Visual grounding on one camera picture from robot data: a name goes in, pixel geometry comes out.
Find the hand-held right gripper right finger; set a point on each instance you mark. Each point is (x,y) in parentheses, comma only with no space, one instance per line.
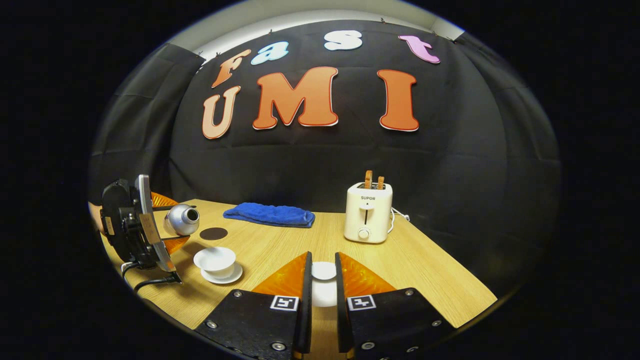
(390,320)

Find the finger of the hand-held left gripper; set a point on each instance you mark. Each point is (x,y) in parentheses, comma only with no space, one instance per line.
(176,244)
(162,200)

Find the dark round coaster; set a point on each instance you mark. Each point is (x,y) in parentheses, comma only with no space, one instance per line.
(214,233)

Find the black backdrop cloth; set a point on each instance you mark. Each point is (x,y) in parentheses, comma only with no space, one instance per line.
(325,160)

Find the blue towel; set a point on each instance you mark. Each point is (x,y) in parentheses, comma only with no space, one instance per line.
(270,214)

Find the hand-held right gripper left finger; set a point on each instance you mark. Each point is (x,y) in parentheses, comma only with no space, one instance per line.
(260,320)

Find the toasted bread slice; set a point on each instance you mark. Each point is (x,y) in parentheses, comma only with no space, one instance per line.
(380,182)
(368,179)

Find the white saucer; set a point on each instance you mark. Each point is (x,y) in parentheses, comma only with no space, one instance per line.
(235,276)

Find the white teacup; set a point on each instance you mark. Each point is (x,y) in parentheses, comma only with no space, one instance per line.
(215,260)

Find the white toaster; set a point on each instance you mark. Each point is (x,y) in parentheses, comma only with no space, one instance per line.
(367,215)

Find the silver water bottle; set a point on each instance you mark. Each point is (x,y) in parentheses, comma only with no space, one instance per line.
(181,219)

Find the white teacup lid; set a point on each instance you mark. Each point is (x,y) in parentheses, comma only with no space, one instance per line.
(324,271)

